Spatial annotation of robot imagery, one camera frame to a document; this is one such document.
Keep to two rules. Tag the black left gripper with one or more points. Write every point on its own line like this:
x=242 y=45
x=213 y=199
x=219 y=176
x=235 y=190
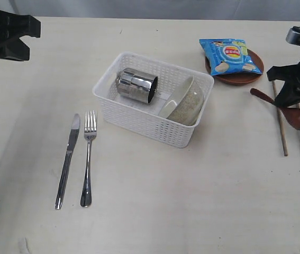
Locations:
x=12 y=27

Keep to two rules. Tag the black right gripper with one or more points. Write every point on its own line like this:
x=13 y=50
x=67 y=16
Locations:
x=290 y=92

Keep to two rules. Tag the dark red wooden spoon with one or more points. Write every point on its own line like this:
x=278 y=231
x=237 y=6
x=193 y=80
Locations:
x=292 y=115

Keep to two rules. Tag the brown round plate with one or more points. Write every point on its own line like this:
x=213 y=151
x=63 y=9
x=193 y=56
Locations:
x=243 y=78

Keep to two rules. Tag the blue Lays chip bag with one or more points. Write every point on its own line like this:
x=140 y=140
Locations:
x=228 y=56

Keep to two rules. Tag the white speckled ceramic bowl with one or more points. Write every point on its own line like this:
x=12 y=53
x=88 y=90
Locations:
x=184 y=104

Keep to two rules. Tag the silver metal table knife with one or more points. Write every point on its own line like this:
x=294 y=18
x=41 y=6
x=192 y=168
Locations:
x=73 y=136

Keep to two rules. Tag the silver metal fork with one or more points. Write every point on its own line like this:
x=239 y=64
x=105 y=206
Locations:
x=90 y=133

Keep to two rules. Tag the shiny stainless steel cup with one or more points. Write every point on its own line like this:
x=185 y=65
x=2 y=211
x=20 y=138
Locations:
x=137 y=85

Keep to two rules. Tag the white perforated plastic basket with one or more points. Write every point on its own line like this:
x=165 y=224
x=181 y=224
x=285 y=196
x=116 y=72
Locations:
x=142 y=118

